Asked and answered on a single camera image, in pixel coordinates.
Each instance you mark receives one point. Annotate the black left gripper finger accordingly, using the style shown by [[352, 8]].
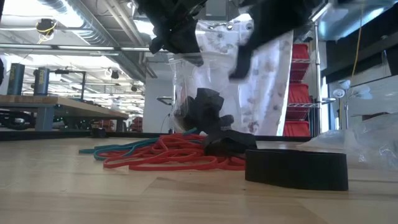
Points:
[[180, 37]]

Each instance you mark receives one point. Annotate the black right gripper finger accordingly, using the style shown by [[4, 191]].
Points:
[[248, 53]]

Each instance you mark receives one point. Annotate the red thin rubber bands tangle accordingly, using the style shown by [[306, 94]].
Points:
[[174, 152]]

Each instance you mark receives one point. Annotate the teal thin rubber bands tangle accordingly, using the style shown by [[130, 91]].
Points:
[[90, 151]]

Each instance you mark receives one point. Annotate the red plastic bin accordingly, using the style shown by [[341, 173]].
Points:
[[297, 129], [301, 53], [298, 96]]

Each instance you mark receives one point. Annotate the white floral cloth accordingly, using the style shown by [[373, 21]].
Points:
[[273, 93]]

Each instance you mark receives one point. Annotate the floor lamp white shades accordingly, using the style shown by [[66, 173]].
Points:
[[344, 84]]

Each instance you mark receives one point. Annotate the long ceiling light bar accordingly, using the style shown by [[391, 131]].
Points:
[[87, 48]]

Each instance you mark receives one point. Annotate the black round puck white label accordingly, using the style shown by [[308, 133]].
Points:
[[99, 132]]

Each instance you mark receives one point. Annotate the dark blue cylinder canister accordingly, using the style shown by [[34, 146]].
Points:
[[15, 79], [41, 81]]

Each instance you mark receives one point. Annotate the silver ceiling air duct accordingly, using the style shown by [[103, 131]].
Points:
[[93, 28]]

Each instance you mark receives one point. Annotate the wooden workbench grey steel frame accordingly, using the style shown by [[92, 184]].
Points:
[[46, 102]]

